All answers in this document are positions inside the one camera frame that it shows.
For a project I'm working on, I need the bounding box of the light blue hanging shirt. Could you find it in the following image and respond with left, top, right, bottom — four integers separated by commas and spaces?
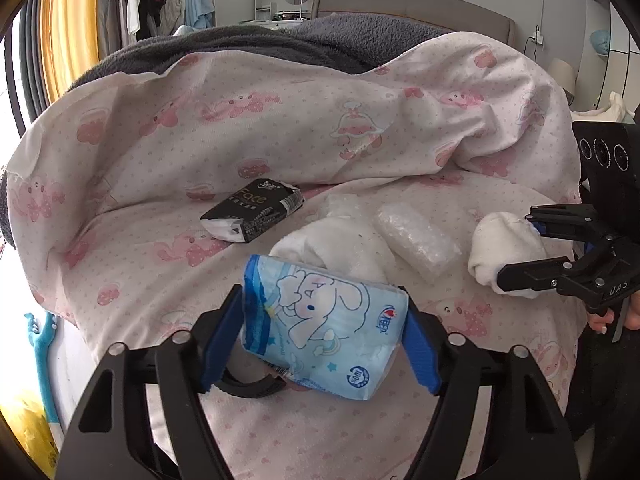
182, 0, 217, 31

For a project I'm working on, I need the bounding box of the yellow curtain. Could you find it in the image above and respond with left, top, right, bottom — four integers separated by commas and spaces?
40, 0, 103, 103

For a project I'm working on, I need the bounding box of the white small shelf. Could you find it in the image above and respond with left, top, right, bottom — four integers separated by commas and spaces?
252, 0, 301, 23

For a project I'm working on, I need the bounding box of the person's dark clothing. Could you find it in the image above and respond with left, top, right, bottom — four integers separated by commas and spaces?
564, 310, 640, 480

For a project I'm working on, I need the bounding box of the clear bubble wrap piece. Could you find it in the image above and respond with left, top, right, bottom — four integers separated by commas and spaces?
375, 201, 463, 281

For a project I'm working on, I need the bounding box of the blue long plush toy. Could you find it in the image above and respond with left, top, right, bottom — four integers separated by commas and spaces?
24, 311, 62, 428

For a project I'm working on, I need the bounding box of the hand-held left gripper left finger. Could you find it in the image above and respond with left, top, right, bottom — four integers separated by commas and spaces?
55, 284, 251, 480

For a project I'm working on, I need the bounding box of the white wall charger with cable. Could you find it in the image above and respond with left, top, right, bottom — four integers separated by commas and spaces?
525, 24, 547, 57

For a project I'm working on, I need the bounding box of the white fluffy sock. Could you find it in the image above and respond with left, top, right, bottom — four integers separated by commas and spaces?
467, 211, 548, 301
270, 207, 401, 286

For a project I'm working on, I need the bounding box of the black tissue packet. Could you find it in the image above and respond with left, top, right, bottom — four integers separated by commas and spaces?
199, 178, 305, 245

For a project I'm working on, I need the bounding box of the yellow plastic bag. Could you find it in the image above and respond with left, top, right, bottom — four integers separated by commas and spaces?
0, 390, 62, 478

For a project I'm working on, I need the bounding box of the brown padded headboard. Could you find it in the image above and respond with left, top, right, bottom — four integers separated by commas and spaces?
314, 0, 516, 46

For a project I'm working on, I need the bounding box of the grey fleece blanket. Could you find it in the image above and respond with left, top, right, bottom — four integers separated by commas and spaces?
0, 12, 451, 251

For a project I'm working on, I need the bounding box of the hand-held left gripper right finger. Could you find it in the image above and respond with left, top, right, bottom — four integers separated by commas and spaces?
400, 305, 583, 480

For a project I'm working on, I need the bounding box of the pink printed blanket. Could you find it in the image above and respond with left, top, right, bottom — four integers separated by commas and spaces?
5, 30, 591, 480

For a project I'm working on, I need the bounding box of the black ring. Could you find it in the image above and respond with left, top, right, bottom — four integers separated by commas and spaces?
215, 367, 287, 400

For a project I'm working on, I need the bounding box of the blue cartoon tissue packet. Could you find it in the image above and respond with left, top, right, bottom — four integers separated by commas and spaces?
240, 254, 411, 402

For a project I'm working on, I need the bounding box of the white hanging garment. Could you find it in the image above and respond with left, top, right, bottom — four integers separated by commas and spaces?
126, 0, 144, 36

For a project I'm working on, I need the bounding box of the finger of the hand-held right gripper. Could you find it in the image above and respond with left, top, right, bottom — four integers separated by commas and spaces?
525, 203, 608, 241
496, 256, 576, 295

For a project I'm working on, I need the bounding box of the person's right hand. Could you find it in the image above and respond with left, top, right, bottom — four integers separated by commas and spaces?
586, 292, 640, 335

